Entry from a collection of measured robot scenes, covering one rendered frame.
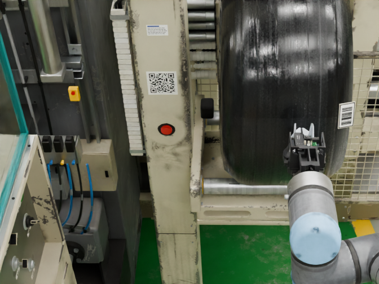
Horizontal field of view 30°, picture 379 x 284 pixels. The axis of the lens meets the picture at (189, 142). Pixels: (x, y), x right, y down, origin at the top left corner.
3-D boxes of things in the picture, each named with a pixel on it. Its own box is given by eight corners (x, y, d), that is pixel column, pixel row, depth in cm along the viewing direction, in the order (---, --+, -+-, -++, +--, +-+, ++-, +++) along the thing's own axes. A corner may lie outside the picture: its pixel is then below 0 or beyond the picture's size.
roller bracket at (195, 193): (190, 213, 194) (189, 189, 187) (196, 116, 223) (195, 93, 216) (202, 213, 194) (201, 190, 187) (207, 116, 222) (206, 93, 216)
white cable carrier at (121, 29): (131, 155, 197) (110, 10, 164) (132, 143, 201) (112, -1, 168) (146, 155, 197) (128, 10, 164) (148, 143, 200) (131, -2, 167)
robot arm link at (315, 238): (291, 269, 132) (289, 231, 126) (287, 222, 141) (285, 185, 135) (342, 267, 130) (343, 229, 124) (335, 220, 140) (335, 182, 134)
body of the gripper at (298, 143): (324, 129, 148) (330, 167, 138) (321, 162, 153) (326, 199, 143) (287, 129, 148) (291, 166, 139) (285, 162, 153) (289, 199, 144)
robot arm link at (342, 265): (355, 299, 140) (357, 256, 132) (299, 312, 139) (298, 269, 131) (339, 265, 147) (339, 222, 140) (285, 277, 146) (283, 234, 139)
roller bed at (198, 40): (158, 83, 228) (151, 4, 207) (162, 55, 238) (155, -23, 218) (220, 83, 226) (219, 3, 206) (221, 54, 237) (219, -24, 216)
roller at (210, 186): (199, 191, 192) (199, 175, 193) (199, 195, 196) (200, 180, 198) (329, 192, 189) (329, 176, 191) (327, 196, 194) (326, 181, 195)
